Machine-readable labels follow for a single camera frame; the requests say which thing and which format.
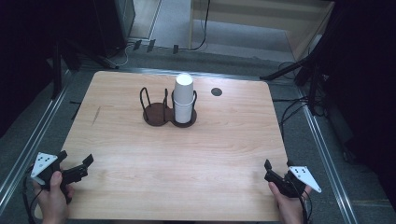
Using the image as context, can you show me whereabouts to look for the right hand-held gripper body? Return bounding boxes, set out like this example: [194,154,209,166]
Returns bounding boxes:
[263,165,322,199]

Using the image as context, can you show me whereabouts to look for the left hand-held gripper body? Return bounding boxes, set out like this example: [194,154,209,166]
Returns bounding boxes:
[30,151,89,205]

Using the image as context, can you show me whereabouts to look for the dark brown cup holder rack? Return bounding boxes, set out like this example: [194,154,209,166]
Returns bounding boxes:
[139,87,198,129]

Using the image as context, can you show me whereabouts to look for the person's right hand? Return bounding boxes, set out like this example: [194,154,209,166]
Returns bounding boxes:
[268,182,313,224]

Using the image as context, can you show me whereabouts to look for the person's left hand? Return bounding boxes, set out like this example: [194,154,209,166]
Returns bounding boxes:
[32,170,76,224]

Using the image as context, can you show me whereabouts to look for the black floor tape strip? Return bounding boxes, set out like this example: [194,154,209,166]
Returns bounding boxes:
[68,99,83,121]

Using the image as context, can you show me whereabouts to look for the black tripod stand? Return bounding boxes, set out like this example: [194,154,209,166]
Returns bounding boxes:
[50,36,120,100]

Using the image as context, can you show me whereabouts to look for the tall black stand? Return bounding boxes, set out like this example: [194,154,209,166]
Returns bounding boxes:
[259,0,335,117]

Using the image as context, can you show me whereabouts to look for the dark curtain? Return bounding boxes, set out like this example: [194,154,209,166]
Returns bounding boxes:
[0,0,97,139]
[311,0,396,216]

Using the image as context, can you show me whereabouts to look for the black cabinet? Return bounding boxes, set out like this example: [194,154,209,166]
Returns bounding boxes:
[92,0,136,58]

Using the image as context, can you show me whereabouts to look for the metal floor rail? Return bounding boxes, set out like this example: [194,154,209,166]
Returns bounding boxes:
[0,70,75,216]
[293,85,360,224]
[70,66,273,82]

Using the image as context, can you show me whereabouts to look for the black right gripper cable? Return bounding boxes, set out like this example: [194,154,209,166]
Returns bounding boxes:
[297,183,314,224]

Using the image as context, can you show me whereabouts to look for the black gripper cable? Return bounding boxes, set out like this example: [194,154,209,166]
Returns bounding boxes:
[297,183,314,224]
[21,167,43,224]

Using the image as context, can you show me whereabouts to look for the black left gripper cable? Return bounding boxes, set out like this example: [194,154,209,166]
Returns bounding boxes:
[21,167,43,224]

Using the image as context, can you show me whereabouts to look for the black floor cables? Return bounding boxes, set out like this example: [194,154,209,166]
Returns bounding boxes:
[271,60,317,143]

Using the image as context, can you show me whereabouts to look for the white floor cable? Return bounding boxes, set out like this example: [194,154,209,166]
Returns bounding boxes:
[115,42,135,68]

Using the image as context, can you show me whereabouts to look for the light wooden furniture frame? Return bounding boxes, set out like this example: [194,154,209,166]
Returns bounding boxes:
[188,0,336,62]

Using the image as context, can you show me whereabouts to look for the black hanging cable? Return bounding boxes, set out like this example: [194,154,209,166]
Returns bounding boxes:
[186,0,212,52]

